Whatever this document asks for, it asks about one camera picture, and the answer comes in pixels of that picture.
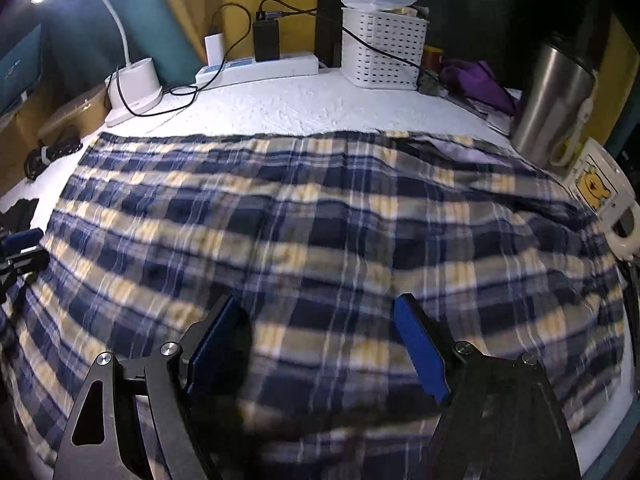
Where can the white power strip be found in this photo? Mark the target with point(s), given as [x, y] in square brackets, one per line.
[280, 65]

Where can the blue plaid pants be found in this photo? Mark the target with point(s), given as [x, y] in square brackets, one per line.
[325, 235]

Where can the black cloth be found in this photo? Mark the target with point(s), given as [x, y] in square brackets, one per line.
[17, 215]

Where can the white mug with yellow print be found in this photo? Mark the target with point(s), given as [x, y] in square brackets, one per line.
[600, 185]

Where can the black charger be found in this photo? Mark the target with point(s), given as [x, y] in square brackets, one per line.
[266, 37]

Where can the brown cardboard box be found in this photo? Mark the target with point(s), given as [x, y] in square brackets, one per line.
[17, 150]

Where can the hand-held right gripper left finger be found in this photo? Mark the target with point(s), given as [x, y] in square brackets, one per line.
[215, 350]

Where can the wide green curtain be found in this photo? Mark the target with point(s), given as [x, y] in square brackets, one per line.
[165, 25]

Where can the white plastic basket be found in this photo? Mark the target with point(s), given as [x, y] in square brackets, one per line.
[385, 67]

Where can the white desk lamp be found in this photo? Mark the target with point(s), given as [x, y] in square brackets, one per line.
[135, 85]

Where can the tablet with green screen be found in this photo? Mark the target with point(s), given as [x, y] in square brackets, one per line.
[20, 70]

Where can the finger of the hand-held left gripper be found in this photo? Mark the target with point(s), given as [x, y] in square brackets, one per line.
[20, 242]

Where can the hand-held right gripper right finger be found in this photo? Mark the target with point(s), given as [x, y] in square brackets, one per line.
[420, 350]

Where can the white charger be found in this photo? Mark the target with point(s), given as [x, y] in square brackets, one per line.
[214, 50]

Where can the stainless steel tumbler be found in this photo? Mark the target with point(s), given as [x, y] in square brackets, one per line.
[550, 100]

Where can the purple cloth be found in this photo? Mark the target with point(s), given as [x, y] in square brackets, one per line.
[475, 80]

